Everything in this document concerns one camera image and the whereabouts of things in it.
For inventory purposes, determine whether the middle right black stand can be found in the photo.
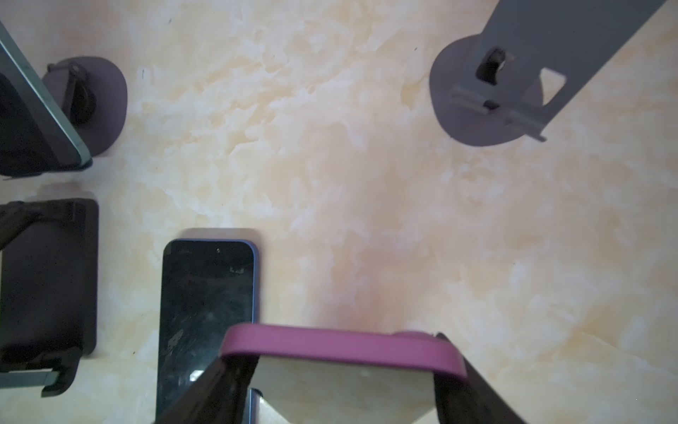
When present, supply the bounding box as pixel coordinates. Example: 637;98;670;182
1;198;99;398

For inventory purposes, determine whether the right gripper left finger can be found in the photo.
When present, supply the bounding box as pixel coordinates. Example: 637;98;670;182
156;355;259;424

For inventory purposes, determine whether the black phone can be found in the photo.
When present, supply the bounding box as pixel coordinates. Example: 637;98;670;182
155;238;260;415
1;28;93;178

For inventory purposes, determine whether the middle left round stand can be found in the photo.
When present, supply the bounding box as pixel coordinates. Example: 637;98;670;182
42;57;128;157

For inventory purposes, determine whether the grey round phone stand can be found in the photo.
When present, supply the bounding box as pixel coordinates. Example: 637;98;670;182
429;0;663;147

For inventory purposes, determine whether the purple phone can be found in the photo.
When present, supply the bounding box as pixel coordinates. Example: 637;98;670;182
219;322;470;424

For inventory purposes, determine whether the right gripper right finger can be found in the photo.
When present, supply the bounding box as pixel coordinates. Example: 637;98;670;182
434;357;526;424

